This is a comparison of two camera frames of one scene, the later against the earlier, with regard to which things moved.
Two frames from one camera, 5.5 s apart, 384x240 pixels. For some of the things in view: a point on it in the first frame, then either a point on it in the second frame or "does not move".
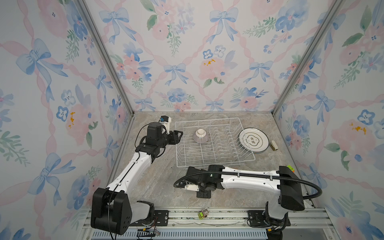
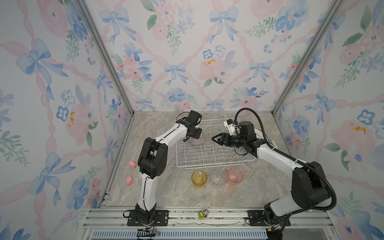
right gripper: x=206 y=195 to x=222 y=137
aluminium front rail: x=223 y=224 does not move
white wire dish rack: x=214 y=141 does not move
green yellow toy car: x=203 y=213 does not move
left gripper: x=174 y=139 to x=199 y=130
